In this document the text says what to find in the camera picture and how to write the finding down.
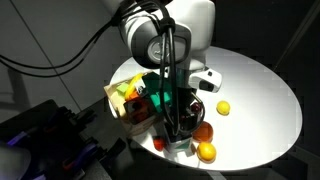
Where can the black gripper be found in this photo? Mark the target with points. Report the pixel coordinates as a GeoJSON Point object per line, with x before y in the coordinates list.
{"type": "Point", "coordinates": [185, 110]}

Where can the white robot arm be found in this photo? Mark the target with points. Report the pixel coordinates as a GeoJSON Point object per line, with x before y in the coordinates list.
{"type": "Point", "coordinates": [196, 20]}

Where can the black white patterned soft block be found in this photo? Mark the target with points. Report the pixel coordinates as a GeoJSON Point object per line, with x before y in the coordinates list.
{"type": "Point", "coordinates": [141, 90]}

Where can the orange-red block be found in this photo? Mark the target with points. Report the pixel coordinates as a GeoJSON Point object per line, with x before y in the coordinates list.
{"type": "Point", "coordinates": [134, 95]}

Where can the light green block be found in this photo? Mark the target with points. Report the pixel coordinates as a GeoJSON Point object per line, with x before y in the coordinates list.
{"type": "Point", "coordinates": [122, 88]}

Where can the wooden tray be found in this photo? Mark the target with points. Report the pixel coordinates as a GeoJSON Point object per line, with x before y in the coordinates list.
{"type": "Point", "coordinates": [115, 95]}

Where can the red tomato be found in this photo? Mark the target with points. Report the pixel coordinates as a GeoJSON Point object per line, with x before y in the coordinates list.
{"type": "Point", "coordinates": [204, 131]}

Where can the dark red plum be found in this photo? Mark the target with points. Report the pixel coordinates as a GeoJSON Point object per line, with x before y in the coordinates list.
{"type": "Point", "coordinates": [196, 107]}

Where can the orange fruit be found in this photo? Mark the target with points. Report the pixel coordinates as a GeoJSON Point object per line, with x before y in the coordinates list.
{"type": "Point", "coordinates": [206, 152]}

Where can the yellow lemon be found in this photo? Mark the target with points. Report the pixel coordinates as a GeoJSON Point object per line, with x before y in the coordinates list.
{"type": "Point", "coordinates": [223, 108]}

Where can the yellow banana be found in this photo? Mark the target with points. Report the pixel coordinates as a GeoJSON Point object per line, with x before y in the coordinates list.
{"type": "Point", "coordinates": [133, 85]}

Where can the purple black bar clamp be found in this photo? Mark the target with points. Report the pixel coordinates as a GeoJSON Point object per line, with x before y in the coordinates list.
{"type": "Point", "coordinates": [83, 153]}
{"type": "Point", "coordinates": [20, 138]}

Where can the teal wrist mount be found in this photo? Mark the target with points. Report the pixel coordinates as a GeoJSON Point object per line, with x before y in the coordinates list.
{"type": "Point", "coordinates": [155, 88]}

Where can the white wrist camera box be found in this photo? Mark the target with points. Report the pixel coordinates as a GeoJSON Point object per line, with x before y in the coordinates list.
{"type": "Point", "coordinates": [206, 80]}

